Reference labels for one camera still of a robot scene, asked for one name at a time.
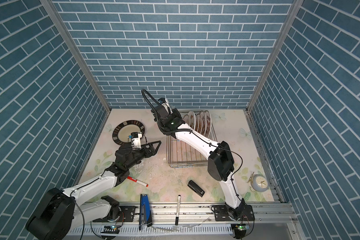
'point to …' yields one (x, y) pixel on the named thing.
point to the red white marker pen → (137, 181)
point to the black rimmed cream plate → (123, 130)
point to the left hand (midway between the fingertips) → (157, 144)
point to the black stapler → (197, 189)
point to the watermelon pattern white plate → (192, 118)
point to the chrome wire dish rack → (180, 155)
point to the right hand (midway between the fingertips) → (174, 109)
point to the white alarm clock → (258, 182)
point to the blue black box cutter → (145, 215)
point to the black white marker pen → (177, 218)
